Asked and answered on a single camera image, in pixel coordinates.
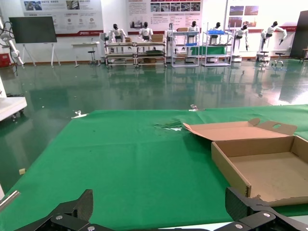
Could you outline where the small white table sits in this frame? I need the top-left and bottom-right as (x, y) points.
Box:
(71, 40), (101, 67)

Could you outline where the white humanoid robot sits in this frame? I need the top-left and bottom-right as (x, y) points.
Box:
(139, 21), (154, 42)
(232, 24), (250, 63)
(258, 21), (289, 60)
(211, 22), (223, 45)
(188, 21), (200, 49)
(107, 23), (128, 53)

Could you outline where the wall poster with photo row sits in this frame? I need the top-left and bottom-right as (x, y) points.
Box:
(126, 0), (204, 31)

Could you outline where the white frame shelf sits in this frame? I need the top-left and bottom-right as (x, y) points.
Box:
(201, 30), (233, 67)
(170, 30), (200, 67)

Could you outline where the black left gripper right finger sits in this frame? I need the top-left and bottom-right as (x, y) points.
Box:
(209, 187), (308, 231)

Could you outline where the black display on stand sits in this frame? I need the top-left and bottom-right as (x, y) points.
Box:
(9, 16), (61, 68)

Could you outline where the red floor box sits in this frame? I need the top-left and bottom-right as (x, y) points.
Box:
(0, 53), (12, 68)

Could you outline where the cardboard box with torn front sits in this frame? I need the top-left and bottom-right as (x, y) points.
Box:
(182, 117), (308, 207)

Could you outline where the wall poster with building photos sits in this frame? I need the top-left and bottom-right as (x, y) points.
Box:
(225, 0), (299, 31)

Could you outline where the low roller rack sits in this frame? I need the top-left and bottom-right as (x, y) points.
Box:
(104, 41), (138, 68)
(136, 40), (167, 68)

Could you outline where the black round stool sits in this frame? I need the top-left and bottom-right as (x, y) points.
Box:
(271, 52), (287, 68)
(87, 50), (100, 65)
(256, 51), (270, 64)

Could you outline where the green table cloth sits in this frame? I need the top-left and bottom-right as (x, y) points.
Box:
(0, 103), (308, 231)

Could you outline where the wall poster with circle icons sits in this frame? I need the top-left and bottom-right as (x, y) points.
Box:
(22, 0), (104, 37)

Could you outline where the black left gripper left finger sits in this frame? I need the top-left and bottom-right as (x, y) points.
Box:
(14, 189), (116, 231)

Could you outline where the silver metal bar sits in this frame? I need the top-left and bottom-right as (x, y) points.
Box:
(0, 190), (21, 210)

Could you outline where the tall black panel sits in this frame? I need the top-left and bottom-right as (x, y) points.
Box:
(289, 10), (308, 58)

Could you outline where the white wheeled cart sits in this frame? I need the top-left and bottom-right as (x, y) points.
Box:
(0, 96), (27, 122)

